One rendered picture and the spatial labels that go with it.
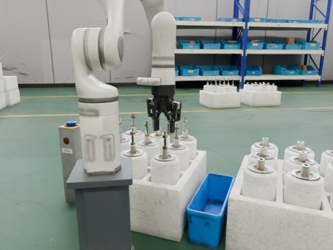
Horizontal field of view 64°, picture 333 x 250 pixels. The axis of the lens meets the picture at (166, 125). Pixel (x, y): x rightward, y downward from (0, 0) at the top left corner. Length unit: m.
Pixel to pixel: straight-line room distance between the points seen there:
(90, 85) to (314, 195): 0.63
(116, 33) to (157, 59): 0.23
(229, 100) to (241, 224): 2.62
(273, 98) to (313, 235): 2.93
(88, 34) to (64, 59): 5.68
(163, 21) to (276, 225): 0.64
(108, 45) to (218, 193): 0.76
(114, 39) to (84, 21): 5.65
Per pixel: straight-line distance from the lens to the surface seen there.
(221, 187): 1.12
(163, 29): 0.79
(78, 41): 0.61
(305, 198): 0.83
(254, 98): 3.53
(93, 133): 0.62
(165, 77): 0.80
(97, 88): 0.60
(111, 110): 0.61
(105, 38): 0.59
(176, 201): 0.85
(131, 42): 6.15
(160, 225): 0.91
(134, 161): 0.89
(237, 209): 0.82
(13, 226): 1.13
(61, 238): 1.00
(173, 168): 0.86
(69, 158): 1.11
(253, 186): 0.82
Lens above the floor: 0.56
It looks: 14 degrees down
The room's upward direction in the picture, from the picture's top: straight up
